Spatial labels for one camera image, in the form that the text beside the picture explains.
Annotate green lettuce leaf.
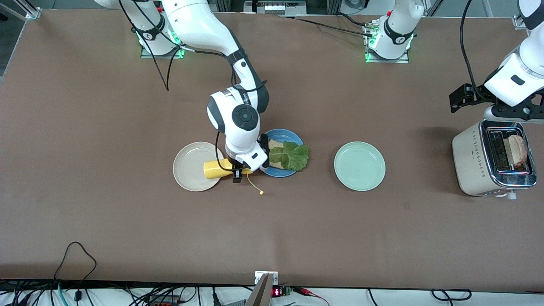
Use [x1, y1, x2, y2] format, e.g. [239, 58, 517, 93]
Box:
[269, 141, 310, 172]

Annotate black cable across table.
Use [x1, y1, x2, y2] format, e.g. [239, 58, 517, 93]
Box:
[276, 15, 374, 38]

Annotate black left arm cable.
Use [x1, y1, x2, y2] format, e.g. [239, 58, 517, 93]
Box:
[460, 0, 489, 96]

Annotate black looped cable with plug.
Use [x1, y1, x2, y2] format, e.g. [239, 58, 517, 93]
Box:
[53, 241, 97, 303]

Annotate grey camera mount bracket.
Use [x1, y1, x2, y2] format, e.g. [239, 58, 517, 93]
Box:
[244, 271, 279, 306]

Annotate beige round plate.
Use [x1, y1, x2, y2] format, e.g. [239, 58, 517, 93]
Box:
[173, 142, 225, 192]

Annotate cream chrome toaster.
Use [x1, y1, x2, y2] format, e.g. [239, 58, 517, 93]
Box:
[452, 119, 538, 200]

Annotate red clip lead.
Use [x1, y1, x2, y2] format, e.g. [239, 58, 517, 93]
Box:
[293, 287, 330, 306]

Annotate blue round plate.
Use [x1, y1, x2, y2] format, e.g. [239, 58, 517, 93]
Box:
[259, 129, 305, 178]

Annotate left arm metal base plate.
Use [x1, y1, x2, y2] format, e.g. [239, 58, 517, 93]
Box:
[365, 21, 409, 64]

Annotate yellow mustard squeeze bottle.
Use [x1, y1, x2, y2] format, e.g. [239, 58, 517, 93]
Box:
[203, 158, 264, 196]

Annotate toasted bread slice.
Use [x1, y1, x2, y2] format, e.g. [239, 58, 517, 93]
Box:
[269, 139, 294, 169]
[504, 135, 529, 167]

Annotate black coiled cable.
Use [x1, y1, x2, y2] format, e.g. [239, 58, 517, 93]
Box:
[431, 289, 472, 301]

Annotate metal control box with lights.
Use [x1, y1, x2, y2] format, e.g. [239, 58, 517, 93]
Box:
[244, 0, 306, 17]

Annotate light green round plate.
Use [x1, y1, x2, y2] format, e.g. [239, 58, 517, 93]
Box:
[334, 142, 386, 192]

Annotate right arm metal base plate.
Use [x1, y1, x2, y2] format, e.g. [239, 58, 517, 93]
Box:
[140, 25, 186, 59]

